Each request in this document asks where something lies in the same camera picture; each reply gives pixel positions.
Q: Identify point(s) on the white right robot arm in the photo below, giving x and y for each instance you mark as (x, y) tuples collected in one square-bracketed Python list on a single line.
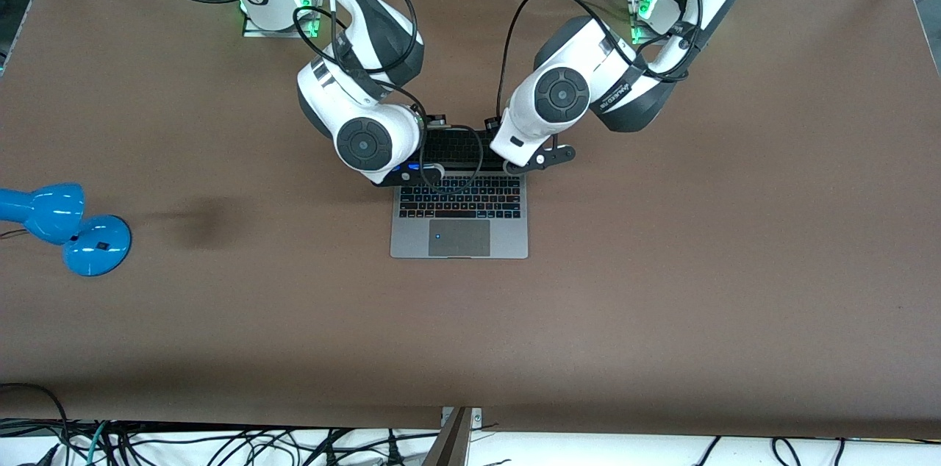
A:
[(364, 142)]

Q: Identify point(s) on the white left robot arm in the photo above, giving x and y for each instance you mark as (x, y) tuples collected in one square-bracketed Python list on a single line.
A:
[(562, 95)]

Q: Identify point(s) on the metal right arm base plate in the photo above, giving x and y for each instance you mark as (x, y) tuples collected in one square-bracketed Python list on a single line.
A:
[(294, 33)]

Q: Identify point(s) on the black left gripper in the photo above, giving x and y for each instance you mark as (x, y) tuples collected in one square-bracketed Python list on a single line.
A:
[(491, 123)]

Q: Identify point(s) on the blue desk lamp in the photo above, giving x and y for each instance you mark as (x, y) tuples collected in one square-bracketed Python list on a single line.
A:
[(51, 209)]

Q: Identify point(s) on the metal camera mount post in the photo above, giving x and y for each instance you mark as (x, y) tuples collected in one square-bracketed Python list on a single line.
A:
[(456, 444)]

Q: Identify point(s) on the brown table cover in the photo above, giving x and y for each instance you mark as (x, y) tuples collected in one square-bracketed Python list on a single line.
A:
[(220, 341)]

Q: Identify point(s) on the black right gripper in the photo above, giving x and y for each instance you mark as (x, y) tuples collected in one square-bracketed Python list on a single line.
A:
[(436, 119)]

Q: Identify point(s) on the grey laptop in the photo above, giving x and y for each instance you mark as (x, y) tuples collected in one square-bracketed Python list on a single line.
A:
[(459, 238)]

